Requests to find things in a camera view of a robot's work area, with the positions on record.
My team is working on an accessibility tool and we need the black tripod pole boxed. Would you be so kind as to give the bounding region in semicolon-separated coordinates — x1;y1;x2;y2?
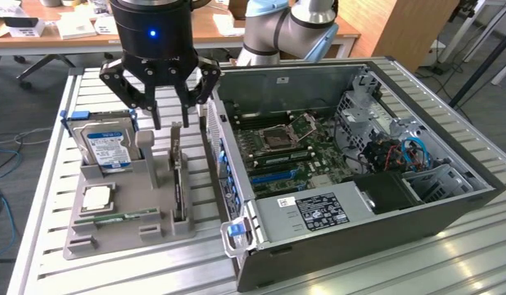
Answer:
447;32;506;108

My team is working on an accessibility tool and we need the silver power supply unit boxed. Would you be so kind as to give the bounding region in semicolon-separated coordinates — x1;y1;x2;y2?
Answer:
251;180;379;243

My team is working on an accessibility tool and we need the silver CPU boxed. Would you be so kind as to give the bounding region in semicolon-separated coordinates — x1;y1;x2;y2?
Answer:
81;186;113;211

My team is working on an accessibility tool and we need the silver metal drive cage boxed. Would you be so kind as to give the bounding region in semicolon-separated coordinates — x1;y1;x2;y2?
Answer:
336;90;404;154

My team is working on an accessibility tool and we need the small white box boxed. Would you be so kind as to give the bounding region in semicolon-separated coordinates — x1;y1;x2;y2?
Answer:
93;15;119;35

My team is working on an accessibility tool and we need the black open PC case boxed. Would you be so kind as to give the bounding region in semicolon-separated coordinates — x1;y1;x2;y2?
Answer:
198;60;506;293

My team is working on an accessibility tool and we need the grey parts rack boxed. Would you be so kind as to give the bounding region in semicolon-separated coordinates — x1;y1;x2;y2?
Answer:
62;128;198;261

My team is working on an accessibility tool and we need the green motherboard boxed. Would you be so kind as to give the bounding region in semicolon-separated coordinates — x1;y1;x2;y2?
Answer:
231;109;360;200

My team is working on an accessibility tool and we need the grey floor cable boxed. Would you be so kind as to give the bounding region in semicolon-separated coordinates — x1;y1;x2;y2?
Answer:
0;127;51;146

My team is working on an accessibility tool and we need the silver disk bay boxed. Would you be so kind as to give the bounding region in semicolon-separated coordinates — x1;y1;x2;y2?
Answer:
402;164;475;206

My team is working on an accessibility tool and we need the blue floor cable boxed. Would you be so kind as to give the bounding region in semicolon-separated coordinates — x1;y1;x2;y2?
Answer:
0;144;22;262

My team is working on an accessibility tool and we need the hard disk in blue carrier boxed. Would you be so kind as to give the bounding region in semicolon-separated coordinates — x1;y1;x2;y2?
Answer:
61;106;139;173

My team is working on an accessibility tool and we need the blue disk wire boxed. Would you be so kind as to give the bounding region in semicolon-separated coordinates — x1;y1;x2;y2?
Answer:
402;136;432;171

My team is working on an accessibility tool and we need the red power wire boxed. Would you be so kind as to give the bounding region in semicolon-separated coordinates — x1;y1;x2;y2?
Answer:
382;144;406;173

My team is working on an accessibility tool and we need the white paper stack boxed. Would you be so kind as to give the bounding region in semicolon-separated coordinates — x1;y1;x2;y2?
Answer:
212;14;246;37

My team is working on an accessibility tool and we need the CPU socket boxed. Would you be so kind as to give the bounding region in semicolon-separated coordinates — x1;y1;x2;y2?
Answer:
256;124;298;152

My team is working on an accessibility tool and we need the black graphics card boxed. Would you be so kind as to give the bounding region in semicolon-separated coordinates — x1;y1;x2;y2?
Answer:
168;120;187;222

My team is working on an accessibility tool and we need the white box with black label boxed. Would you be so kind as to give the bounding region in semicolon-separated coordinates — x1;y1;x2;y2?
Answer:
9;25;45;38

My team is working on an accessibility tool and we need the wooden cabinet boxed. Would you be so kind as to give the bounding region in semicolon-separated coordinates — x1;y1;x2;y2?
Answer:
336;0;460;73

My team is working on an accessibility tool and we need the large white box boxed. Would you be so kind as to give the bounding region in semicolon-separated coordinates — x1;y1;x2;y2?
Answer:
55;12;98;41

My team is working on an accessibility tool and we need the black flat device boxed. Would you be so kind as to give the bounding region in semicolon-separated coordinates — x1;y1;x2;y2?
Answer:
2;17;39;28

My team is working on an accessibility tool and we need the blue expansion slot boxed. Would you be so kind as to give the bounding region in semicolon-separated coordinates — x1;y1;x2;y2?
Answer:
250;170;299;186

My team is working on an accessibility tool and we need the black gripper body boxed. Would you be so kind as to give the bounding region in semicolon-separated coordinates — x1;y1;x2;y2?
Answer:
109;0;200;90

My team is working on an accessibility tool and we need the wooden desk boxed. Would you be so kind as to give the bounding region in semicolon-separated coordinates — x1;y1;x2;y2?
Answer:
133;0;362;67
0;0;151;67

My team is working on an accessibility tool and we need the black plastic drive cover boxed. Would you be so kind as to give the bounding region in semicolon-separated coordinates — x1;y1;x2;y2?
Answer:
352;171;426;216

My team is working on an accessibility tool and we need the metal socket cover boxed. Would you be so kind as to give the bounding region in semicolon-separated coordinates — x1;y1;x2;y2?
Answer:
287;112;319;140

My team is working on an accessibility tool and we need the black desk leg with castors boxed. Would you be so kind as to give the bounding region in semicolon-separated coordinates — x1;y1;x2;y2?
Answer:
13;53;78;90

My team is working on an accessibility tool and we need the brown cardboard box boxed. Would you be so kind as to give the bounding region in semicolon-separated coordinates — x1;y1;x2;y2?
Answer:
227;0;248;21

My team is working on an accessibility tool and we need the white table frame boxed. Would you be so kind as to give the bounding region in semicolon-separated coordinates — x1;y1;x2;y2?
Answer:
439;0;506;86

